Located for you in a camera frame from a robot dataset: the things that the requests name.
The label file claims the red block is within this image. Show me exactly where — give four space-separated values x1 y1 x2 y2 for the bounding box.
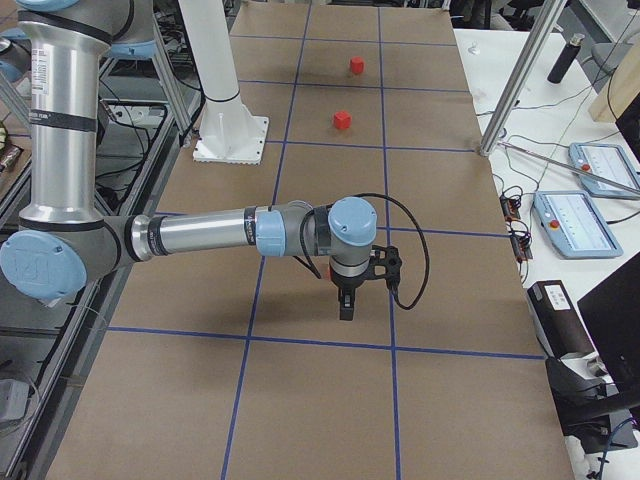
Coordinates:
349 56 366 75
332 110 352 130

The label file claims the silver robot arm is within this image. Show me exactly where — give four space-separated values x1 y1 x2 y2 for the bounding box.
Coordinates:
1 1 381 320

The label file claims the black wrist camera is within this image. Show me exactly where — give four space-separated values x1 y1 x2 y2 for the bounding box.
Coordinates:
367 245 402 293

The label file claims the white pedestal column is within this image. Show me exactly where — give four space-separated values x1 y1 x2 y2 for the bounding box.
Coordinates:
179 0 269 165

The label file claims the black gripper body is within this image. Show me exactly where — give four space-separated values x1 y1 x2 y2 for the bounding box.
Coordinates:
330 272 364 300

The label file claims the far teach pendant tablet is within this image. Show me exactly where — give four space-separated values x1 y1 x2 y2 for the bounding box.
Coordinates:
569 143 639 200

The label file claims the aluminium frame post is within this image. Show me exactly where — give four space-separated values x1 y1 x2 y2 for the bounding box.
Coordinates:
479 0 566 157

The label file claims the teach pendant tablet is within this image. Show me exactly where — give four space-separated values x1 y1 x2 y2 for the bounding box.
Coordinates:
533 190 624 259
569 143 639 200

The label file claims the small circuit board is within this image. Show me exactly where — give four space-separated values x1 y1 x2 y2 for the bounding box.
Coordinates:
500 194 533 263

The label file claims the long metal rod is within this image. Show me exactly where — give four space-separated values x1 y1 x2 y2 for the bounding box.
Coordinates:
497 141 640 193

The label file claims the black box with label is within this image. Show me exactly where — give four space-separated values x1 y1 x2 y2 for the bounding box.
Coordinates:
526 280 596 360

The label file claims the near teach pendant tablet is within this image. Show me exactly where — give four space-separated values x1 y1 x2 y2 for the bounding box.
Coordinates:
533 190 624 259

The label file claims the black bottle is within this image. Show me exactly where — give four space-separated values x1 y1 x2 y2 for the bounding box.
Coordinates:
547 33 585 84

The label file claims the brown paper table cover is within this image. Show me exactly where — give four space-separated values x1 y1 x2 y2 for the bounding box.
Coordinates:
47 4 577 480

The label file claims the black camera cable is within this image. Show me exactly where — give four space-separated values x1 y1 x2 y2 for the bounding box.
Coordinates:
294 193 432 310

